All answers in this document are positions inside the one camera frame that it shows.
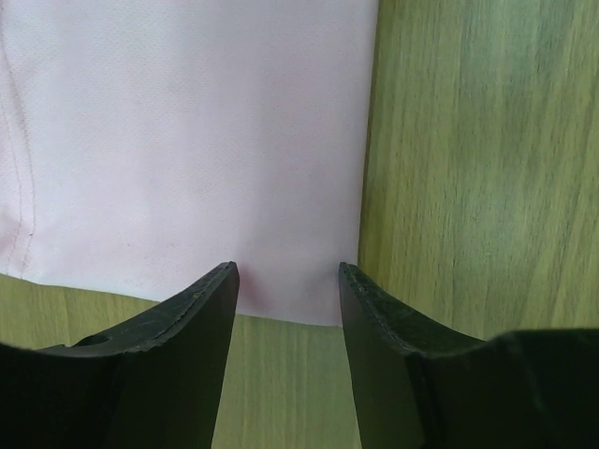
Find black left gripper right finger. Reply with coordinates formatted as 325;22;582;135
339;263;598;448

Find light pink t-shirt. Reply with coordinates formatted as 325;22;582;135
1;1;378;326

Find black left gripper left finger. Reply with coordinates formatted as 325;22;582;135
1;262;240;448

